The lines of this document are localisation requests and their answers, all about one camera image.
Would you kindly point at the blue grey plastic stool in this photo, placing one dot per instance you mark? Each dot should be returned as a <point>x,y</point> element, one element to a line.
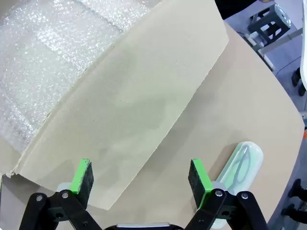
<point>268,24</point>

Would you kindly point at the clear bubble wrap sheet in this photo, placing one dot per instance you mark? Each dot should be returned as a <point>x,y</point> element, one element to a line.
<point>48,60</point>

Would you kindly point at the mint green glasses case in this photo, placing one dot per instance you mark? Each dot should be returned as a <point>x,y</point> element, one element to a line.
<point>253,163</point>

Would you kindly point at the black caster foot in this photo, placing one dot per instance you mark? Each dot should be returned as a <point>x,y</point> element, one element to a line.
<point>297,79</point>
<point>293,198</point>

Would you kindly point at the glasses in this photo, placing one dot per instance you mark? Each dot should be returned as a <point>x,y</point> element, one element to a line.
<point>239,167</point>

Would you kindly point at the open brown cardboard box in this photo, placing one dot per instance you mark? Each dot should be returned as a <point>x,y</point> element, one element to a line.
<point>132,95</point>

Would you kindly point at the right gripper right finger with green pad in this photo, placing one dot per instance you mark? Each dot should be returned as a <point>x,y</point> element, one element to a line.
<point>200,179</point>

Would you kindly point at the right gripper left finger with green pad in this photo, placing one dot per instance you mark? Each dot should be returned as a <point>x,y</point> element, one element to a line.
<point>81,177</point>

